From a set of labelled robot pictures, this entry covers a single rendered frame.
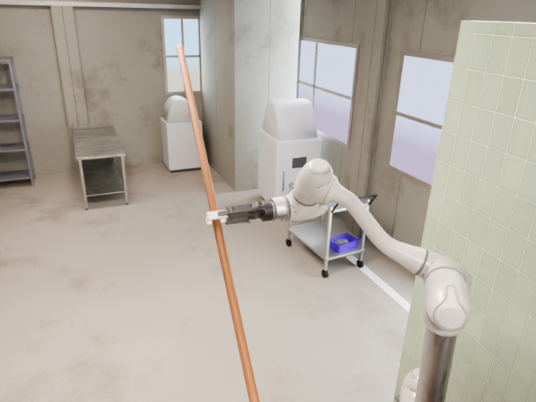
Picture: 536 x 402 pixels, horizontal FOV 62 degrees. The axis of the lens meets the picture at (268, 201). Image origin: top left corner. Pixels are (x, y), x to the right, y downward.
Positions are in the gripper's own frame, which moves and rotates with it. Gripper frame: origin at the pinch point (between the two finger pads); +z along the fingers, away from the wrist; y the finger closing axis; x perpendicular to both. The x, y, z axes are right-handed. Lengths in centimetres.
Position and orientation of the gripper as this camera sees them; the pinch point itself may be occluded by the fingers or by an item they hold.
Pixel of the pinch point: (215, 217)
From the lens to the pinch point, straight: 157.1
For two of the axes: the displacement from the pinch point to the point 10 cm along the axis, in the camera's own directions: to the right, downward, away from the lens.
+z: -9.4, 1.2, -3.1
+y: -2.3, 4.5, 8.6
